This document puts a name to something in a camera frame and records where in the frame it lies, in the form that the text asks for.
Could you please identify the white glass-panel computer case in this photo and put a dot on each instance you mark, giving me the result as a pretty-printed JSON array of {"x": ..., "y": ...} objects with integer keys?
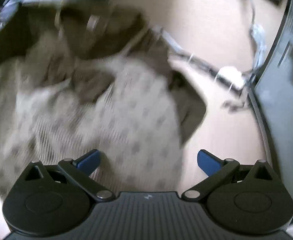
[{"x": 273, "y": 98}]

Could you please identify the brown polka dot dress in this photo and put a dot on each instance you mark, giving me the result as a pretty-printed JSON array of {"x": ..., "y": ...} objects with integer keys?
[{"x": 75, "y": 79}]

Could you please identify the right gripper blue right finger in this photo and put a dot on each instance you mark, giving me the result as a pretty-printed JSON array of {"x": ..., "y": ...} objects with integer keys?
[{"x": 218, "y": 171}]

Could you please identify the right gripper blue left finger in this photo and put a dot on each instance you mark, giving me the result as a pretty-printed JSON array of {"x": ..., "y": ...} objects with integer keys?
[{"x": 78, "y": 172}]

